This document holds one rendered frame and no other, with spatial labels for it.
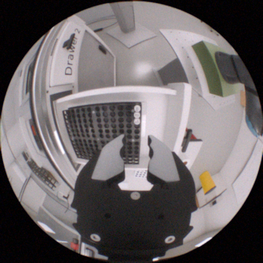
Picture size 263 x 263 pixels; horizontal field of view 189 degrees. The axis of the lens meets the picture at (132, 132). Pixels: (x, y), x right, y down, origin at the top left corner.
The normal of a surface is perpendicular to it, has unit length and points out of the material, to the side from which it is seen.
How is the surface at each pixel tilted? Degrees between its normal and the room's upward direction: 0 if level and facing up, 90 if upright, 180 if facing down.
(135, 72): 0
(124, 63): 0
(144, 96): 0
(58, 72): 90
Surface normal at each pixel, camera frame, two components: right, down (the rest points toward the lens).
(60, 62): 1.00, 0.02
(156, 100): -0.06, 0.47
